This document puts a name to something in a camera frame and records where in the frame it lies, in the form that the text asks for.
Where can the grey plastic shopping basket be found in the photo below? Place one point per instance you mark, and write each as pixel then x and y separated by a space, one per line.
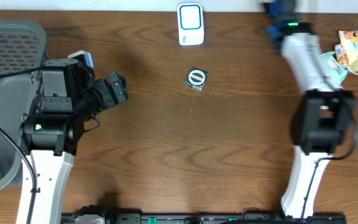
pixel 22 47

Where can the white barcode scanner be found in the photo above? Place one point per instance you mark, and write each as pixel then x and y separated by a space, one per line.
pixel 190 24

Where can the dark green round-logo packet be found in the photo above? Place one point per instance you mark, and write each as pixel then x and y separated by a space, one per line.
pixel 196 79

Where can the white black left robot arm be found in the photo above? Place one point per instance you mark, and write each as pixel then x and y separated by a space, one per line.
pixel 71 96

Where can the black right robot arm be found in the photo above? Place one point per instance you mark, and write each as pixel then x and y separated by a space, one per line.
pixel 323 128

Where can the orange tissue packet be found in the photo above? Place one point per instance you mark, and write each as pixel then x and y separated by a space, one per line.
pixel 341 56

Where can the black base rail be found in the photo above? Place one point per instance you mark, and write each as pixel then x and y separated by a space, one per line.
pixel 99 214

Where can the teal snack packet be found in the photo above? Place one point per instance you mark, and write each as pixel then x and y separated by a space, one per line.
pixel 335 72

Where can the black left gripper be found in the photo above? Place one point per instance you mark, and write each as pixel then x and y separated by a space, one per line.
pixel 111 94

